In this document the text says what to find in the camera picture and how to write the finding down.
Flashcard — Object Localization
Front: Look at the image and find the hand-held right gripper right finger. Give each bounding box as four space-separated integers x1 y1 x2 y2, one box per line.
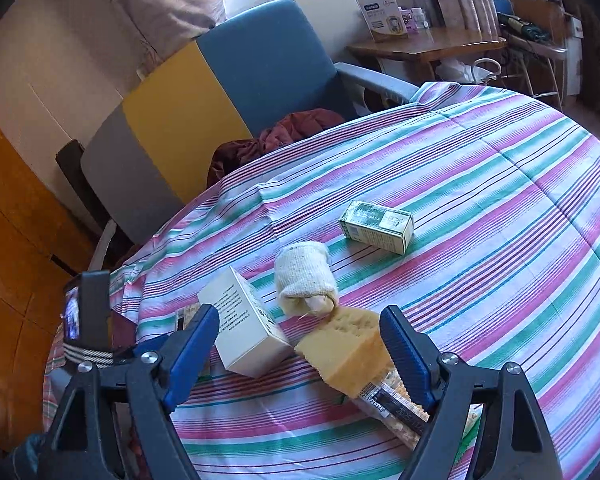
380 305 562 480

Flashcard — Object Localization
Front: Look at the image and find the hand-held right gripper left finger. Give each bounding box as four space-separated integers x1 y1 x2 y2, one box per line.
44 304 220 480

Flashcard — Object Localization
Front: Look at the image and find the short cracker packet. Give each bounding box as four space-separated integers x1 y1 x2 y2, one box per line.
174 302 203 333

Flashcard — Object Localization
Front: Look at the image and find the long cracker packet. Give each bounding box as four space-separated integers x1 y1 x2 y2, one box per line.
350 367 483 448

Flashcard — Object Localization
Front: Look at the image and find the yellow sponge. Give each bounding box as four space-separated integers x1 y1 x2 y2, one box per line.
294 306 398 397

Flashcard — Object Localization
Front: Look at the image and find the white carton box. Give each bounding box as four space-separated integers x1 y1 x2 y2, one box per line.
197 266 306 378

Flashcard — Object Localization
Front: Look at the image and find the cream sock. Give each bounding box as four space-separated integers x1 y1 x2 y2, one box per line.
274 241 340 318

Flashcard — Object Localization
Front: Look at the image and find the green printed box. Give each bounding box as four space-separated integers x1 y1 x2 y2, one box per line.
338 200 415 256

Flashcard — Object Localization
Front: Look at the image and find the wooden wardrobe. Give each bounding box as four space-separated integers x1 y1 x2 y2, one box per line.
0 100 101 456

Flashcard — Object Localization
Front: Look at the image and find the striped cloth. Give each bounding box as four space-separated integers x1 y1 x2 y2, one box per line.
42 81 600 480

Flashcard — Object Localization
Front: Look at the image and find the dark red garment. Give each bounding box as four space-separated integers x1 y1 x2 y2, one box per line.
206 108 348 188

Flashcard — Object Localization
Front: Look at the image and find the white plastic bag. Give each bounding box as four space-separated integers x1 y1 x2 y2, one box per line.
436 57 473 83

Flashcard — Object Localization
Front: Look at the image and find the grey yellow blue chair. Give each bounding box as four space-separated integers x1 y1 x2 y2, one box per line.
80 0 421 271

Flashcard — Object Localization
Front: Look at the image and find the wooden side table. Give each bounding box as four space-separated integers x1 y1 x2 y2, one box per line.
346 25 508 83

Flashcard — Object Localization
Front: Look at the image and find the pink patterned curtain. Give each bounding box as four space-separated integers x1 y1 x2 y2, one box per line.
85 0 227 63

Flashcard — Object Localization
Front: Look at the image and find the white blue printed carton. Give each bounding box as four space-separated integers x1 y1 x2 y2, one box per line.
356 0 411 43

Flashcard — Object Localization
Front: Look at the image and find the white metal rack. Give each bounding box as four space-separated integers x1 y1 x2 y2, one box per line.
500 10 571 111

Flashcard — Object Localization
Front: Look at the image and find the white cable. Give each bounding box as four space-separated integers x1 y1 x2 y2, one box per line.
470 57 503 83

